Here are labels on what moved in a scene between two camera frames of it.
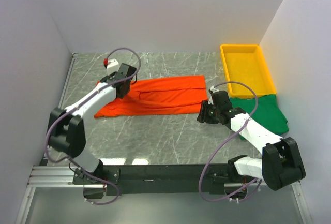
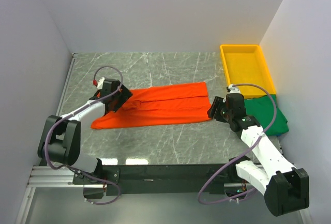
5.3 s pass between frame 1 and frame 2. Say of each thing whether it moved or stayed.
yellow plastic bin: stayed
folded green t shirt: stayed
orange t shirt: moved
